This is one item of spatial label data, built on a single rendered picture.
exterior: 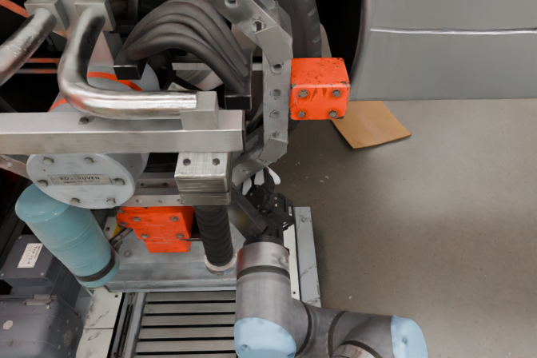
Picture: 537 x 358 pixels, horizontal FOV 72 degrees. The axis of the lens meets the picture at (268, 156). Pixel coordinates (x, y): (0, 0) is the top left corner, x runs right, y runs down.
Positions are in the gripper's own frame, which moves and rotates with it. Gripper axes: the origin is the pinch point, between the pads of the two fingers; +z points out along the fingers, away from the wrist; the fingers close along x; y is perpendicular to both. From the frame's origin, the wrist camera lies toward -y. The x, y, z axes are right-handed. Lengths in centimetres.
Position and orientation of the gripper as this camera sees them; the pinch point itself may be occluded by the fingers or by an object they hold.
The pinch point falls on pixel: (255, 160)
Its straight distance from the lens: 77.6
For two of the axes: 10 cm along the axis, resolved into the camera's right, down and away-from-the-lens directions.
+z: -0.2, -7.5, 6.7
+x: 7.1, -4.8, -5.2
